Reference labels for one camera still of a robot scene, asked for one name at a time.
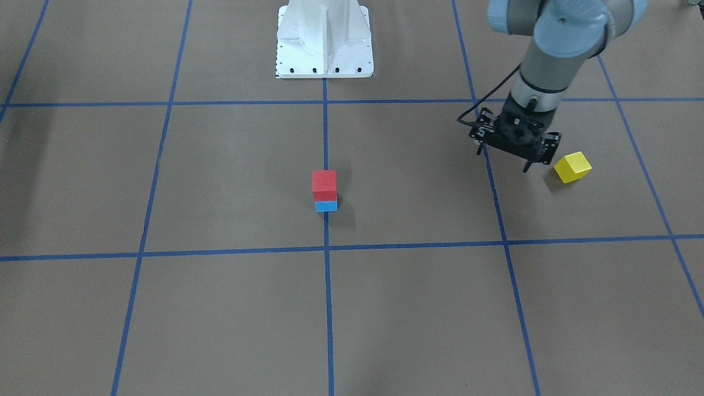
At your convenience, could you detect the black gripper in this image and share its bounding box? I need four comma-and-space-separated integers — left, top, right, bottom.
469, 94, 562, 173

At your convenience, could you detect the yellow wooden block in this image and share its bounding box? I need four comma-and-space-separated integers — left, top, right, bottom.
553, 151, 592, 184

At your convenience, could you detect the blue wooden block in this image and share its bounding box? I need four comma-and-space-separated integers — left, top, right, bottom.
314, 200, 338, 213

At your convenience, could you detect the red wooden block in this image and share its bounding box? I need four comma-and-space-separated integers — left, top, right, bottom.
311, 169, 338, 201

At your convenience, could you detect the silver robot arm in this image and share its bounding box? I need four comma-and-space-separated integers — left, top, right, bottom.
457, 1, 649, 172

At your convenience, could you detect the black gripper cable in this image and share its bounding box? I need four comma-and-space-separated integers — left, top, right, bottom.
457, 63, 522, 130

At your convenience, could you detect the white camera stand pedestal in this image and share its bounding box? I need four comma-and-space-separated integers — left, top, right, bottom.
275, 1, 375, 79

